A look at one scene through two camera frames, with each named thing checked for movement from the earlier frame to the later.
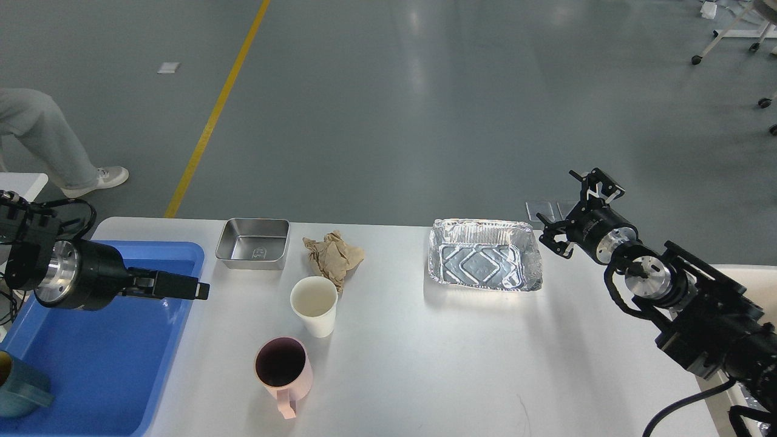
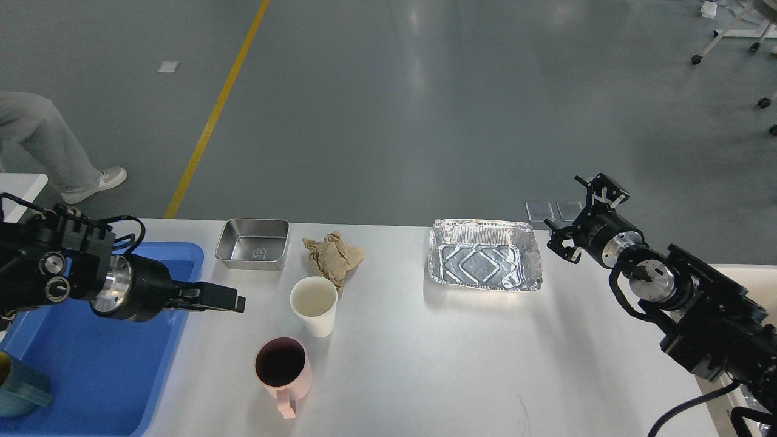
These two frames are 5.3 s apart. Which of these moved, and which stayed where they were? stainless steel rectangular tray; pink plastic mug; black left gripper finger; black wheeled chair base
Moved: black left gripper finger
Stayed: pink plastic mug; black wheeled chair base; stainless steel rectangular tray
